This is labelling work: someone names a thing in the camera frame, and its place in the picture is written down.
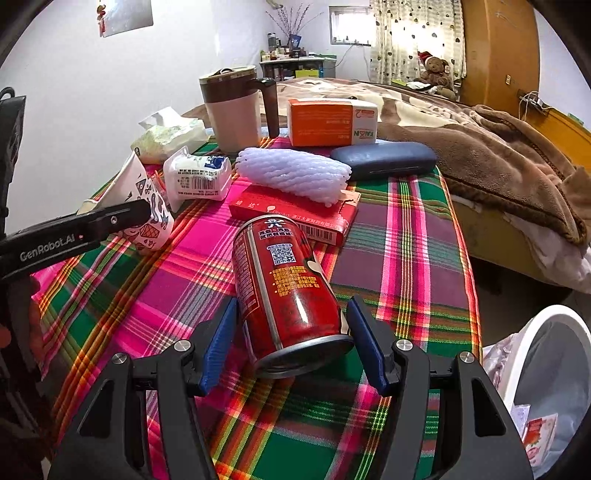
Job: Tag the red flat box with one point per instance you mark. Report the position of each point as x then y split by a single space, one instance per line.
329 225

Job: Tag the brown teddy bear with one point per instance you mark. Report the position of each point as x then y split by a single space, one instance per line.
436 74

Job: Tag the patterned paper cup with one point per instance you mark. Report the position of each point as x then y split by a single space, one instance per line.
130 186

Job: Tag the small white yogurt pack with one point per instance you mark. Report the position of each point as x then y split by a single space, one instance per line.
188 176

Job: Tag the dark blue glasses case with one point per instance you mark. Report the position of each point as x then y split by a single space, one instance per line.
386 158

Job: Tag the brown pink lidded mug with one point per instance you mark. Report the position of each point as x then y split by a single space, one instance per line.
231 99

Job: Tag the white foam fruit net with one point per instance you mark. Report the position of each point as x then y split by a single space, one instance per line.
316 177

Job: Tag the white trash bin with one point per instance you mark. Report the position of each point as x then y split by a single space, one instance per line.
542 374

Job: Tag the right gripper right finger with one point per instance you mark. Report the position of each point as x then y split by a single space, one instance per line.
477 438

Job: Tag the orange wooden wardrobe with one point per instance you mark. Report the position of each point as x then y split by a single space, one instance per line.
502 53

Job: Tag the dried branches in vase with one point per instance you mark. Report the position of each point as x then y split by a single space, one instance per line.
291 20

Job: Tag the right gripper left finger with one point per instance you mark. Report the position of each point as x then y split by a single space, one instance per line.
108 436

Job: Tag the brown fleece blanket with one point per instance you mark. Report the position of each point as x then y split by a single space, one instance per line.
485 155

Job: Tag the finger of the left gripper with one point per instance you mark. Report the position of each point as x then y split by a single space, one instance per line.
98 224

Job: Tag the wooden bed headboard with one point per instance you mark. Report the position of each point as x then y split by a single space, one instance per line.
572 139

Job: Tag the soft tissue pack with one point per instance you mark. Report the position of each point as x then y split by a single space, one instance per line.
164 133

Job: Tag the patterned window curtain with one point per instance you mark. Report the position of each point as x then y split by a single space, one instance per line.
405 28

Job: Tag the wall poster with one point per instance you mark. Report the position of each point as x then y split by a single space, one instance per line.
119 16

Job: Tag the red drink can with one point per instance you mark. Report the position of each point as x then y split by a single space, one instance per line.
291 321

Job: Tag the orange white medicine box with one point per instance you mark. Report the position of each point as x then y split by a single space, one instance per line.
331 122

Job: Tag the white bed sheet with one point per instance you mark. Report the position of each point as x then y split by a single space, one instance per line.
523 247

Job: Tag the plaid colourful tablecloth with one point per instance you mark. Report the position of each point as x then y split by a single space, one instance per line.
275 413

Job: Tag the small window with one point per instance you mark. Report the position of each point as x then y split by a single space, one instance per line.
351 25

